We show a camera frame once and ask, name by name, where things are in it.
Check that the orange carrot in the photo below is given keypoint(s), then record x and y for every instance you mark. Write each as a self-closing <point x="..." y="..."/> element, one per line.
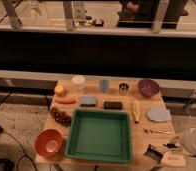
<point x="65" y="100"/>

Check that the light blue cup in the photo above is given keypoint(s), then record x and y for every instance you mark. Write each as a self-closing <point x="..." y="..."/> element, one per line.
<point x="104" y="86"/>

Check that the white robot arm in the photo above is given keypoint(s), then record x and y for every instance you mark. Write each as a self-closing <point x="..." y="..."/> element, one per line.
<point x="188" y="141"/>

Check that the small orange fruit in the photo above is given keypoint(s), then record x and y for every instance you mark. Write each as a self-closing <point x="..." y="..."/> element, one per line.
<point x="59" y="90"/>

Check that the yellow banana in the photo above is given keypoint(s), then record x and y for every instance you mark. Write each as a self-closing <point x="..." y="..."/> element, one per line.
<point x="136" y="111"/>

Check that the purple bowl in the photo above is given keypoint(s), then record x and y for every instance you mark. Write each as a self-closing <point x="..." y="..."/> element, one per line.
<point x="148" y="88"/>

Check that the white lidded cup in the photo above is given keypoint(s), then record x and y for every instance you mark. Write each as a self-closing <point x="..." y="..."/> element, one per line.
<point x="79" y="82"/>

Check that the blue sponge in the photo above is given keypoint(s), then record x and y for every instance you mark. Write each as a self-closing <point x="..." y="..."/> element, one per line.
<point x="88" y="101"/>

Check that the green plastic tray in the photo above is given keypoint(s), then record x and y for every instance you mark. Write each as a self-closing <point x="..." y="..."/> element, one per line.
<point x="100" y="136"/>

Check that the grey blue cloth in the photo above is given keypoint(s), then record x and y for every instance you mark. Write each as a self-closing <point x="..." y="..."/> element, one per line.
<point x="159" y="115"/>

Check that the bunch of dark grapes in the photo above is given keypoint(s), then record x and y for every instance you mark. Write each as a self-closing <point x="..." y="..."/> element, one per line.
<point x="60" y="117"/>

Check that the black rectangular block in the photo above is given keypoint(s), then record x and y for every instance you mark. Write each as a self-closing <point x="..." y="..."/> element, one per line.
<point x="113" y="105"/>

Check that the black dish brush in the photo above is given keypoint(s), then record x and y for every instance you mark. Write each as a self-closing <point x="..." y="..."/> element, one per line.
<point x="156" y="153"/>

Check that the small metal fork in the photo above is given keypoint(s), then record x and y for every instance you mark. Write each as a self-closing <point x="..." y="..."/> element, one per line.
<point x="154" y="131"/>

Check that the orange plastic bowl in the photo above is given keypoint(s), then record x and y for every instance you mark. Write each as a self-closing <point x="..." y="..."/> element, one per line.
<point x="48" y="143"/>

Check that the black handled tool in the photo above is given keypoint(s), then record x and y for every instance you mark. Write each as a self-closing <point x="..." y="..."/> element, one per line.
<point x="171" y="145"/>

